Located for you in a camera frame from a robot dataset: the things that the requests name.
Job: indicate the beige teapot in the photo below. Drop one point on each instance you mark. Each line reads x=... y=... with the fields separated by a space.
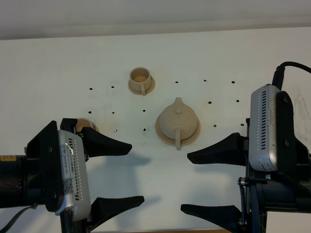
x=178 y=122

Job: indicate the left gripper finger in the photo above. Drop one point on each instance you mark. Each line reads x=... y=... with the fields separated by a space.
x=103 y=209
x=96 y=144

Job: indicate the near beige teacup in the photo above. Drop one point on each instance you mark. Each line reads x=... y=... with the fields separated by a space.
x=83 y=122

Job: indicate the far beige teacup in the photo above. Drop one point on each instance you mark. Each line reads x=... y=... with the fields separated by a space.
x=140 y=81

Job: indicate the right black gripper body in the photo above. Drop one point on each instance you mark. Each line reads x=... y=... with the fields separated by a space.
x=286 y=190

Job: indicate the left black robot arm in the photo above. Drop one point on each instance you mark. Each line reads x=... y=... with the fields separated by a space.
x=17 y=185

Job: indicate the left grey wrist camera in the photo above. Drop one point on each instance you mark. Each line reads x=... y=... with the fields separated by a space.
x=74 y=176

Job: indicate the beige teapot saucer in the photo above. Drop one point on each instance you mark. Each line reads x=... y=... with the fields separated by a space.
x=171 y=142

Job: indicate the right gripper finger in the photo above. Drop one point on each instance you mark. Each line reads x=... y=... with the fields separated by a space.
x=230 y=150
x=227 y=217

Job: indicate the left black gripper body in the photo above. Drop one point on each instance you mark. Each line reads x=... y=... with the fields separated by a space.
x=44 y=149

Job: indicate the near beige cup saucer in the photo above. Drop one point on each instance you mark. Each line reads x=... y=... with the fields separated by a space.
x=96 y=128

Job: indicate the beige cup saucer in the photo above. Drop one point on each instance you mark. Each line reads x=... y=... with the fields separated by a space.
x=142 y=88
x=96 y=128

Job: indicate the far beige cup saucer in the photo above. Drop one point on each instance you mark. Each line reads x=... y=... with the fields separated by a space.
x=142 y=88

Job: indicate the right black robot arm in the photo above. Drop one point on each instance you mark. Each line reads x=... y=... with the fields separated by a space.
x=286 y=190

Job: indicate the beige teacup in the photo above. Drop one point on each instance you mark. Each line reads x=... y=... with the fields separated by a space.
x=83 y=122
x=140 y=81

